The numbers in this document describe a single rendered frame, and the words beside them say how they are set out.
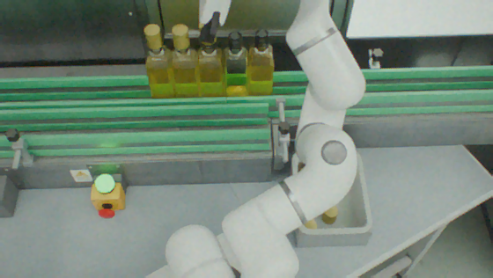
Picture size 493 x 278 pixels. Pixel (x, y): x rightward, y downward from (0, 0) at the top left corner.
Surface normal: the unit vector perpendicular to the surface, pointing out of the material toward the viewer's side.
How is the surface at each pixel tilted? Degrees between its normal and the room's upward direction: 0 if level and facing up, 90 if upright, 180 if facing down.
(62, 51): 90
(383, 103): 90
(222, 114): 90
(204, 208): 0
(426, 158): 0
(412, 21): 90
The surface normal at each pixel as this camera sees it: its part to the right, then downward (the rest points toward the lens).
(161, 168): 0.04, 0.84
